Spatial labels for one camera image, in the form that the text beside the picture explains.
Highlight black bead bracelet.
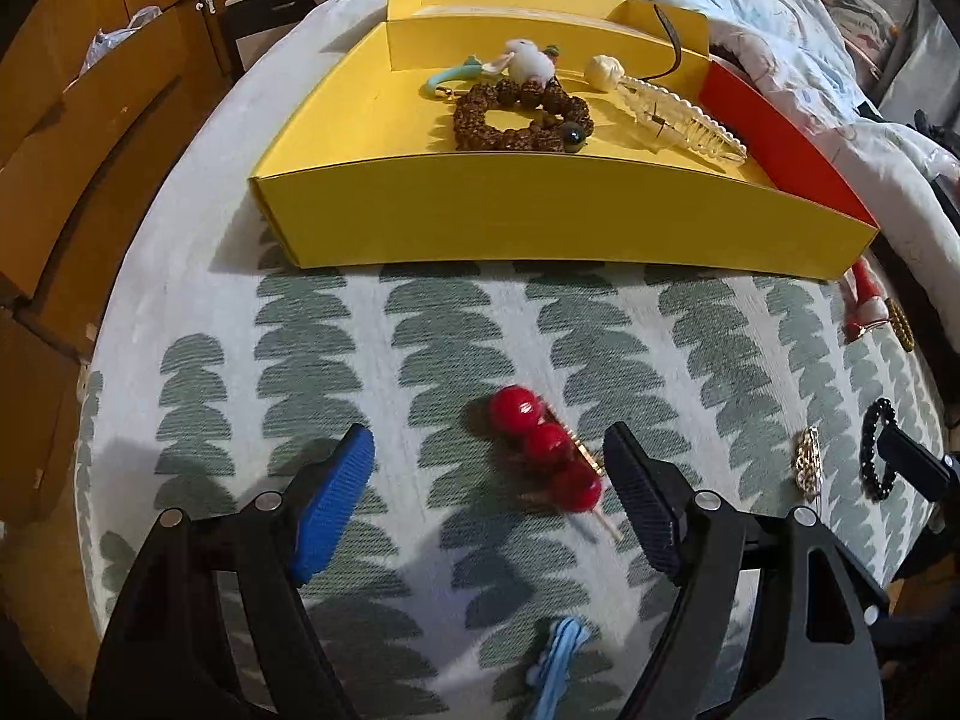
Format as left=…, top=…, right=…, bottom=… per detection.
left=859, top=397, right=900, bottom=503

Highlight red bead hair clip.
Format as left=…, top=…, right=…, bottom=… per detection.
left=487, top=383, right=623, bottom=543

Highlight gold chain hair clip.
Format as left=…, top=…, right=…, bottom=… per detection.
left=793, top=426, right=823, bottom=504

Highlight brown spiral hair tie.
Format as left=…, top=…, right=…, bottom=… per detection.
left=886, top=297, right=918, bottom=355

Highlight santa hat hair clip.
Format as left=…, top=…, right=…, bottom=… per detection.
left=839, top=257, right=890, bottom=343

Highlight blue fabric hair clip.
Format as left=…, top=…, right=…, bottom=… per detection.
left=524, top=616, right=590, bottom=720

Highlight green leaf patterned bedspread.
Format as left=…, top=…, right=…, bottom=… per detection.
left=75, top=0, right=946, bottom=718

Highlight pearl claw hair clip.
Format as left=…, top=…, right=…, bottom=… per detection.
left=584, top=55, right=748, bottom=166

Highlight yellow cardboard tray box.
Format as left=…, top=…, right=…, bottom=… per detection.
left=251, top=0, right=878, bottom=280

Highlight white plush bunny hair clip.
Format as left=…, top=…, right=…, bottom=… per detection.
left=482, top=39, right=556, bottom=86

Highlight teal hair band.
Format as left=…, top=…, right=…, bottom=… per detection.
left=423, top=55, right=483, bottom=99

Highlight black wrist watch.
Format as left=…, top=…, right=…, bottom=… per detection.
left=641, top=4, right=683, bottom=83

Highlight wooden wardrobe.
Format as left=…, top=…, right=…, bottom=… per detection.
left=2, top=0, right=229, bottom=523

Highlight white plastic bag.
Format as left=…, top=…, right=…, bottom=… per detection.
left=80, top=5, right=163, bottom=76

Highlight brown rudraksha bead bracelet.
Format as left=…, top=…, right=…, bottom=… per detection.
left=452, top=78, right=596, bottom=157

